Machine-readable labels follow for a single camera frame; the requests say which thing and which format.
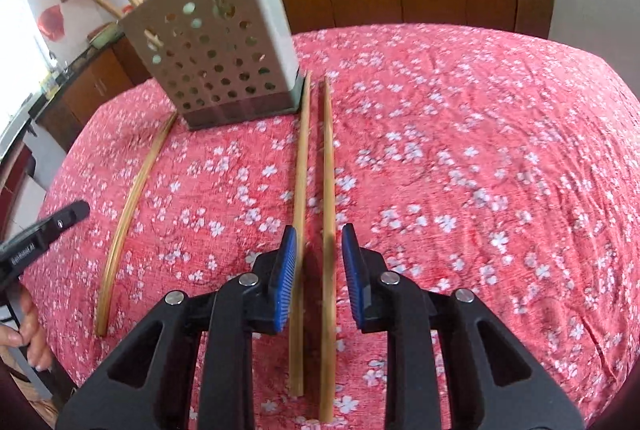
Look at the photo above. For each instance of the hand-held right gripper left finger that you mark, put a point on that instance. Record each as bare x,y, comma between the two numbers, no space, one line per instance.
286,280

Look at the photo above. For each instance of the hanging red plastic bag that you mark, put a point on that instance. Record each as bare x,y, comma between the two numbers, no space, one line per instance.
51,21

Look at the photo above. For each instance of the red floral tablecloth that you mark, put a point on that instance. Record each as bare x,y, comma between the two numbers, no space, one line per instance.
450,160

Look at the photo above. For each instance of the green plastic basin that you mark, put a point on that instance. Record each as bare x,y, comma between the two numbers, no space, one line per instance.
104,35

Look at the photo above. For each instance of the green perforated utensil holder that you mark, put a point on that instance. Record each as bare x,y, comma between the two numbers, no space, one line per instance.
215,45

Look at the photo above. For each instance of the yellow detergent bottle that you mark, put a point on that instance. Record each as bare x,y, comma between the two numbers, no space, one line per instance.
50,85

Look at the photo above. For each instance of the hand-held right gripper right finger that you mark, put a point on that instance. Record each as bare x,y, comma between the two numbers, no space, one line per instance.
351,280

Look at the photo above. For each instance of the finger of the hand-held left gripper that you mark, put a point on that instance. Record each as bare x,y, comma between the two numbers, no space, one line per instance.
67,220

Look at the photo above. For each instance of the window with white frame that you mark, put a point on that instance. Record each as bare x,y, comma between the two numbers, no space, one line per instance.
22,45

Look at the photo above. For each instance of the person's left hand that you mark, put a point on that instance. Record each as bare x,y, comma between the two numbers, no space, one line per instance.
35,330

